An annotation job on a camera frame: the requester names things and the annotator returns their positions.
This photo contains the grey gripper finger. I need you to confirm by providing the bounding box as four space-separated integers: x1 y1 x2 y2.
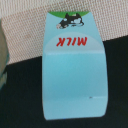
0 20 9 89

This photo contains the woven beige placemat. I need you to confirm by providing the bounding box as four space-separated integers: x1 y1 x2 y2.
0 0 128 63

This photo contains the light blue milk carton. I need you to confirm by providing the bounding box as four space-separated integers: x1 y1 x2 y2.
42 12 108 120

